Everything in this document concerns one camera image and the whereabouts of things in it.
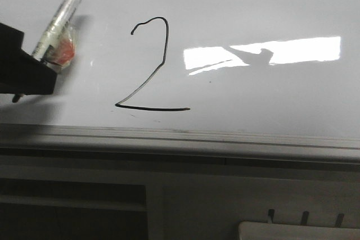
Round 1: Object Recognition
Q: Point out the red magnet taped to marker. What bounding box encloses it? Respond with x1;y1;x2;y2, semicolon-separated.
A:
46;23;77;74

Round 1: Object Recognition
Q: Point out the dark hook right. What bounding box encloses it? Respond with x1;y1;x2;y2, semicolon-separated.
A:
335;213;345;228

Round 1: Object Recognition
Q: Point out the white whiteboard marker black tip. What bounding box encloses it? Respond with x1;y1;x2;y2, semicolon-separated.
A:
30;0;82;70

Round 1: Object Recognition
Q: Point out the dark hook left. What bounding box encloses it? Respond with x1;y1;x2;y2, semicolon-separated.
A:
267;209;275;224

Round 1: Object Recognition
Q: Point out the dark hook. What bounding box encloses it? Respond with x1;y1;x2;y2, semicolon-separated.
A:
335;213;345;228
267;209;275;224
300;211;309;226

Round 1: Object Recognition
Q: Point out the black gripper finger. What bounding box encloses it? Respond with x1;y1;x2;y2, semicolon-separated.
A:
1;24;57;95

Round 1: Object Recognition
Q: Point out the white whiteboard with grey frame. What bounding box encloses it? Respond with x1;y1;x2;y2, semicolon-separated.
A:
1;0;359;163

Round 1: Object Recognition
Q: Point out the dark hook middle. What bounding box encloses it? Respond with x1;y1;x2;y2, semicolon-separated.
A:
300;211;309;226

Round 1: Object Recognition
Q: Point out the white tray at bottom right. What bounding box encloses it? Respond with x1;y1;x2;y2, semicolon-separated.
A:
238;221;359;239

